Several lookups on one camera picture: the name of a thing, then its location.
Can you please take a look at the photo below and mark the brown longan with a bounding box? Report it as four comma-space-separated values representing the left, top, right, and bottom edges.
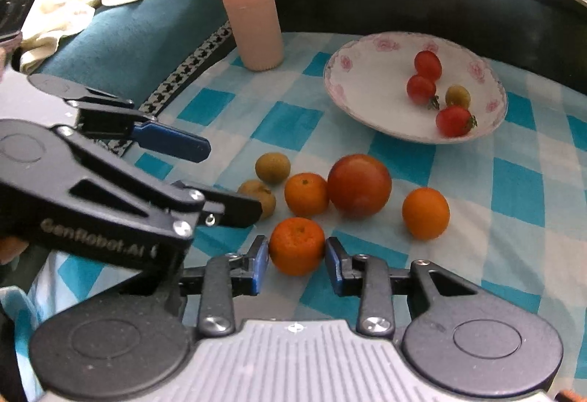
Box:
238, 179, 277, 221
255, 152, 291, 185

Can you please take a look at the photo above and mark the mandarin orange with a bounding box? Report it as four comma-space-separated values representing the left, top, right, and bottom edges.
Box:
284, 172, 329, 218
402, 187, 451, 241
269, 217, 325, 277

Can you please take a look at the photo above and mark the large red tomato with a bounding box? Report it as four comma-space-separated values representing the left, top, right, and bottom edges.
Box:
327, 153, 392, 219

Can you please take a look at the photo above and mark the houndstooth trim cushion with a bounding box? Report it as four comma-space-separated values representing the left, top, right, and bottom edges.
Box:
95, 19, 238, 160

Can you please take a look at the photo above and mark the teal blanket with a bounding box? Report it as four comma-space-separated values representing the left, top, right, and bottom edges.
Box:
38, 0, 227, 94

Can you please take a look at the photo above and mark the cream white cloth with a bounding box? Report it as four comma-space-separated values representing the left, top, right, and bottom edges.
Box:
19, 0, 140, 74

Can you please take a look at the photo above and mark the blue white checkered cloth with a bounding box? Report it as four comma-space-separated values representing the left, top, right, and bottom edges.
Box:
0, 31, 587, 402

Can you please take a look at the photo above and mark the cherry tomato with stem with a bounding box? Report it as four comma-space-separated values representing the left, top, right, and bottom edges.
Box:
436, 106, 478, 138

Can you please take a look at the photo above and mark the cherry tomato middle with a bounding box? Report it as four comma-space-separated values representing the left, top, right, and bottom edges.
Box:
406, 75, 438, 107

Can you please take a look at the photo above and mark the white floral plate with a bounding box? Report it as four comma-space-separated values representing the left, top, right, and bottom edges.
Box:
323, 31, 508, 145

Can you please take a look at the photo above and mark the green-brown small fruit on plate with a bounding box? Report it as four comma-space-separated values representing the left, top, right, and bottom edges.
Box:
445, 85, 471, 110

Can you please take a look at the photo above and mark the cherry tomato top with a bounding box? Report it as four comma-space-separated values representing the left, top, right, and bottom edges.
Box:
414, 50, 443, 82

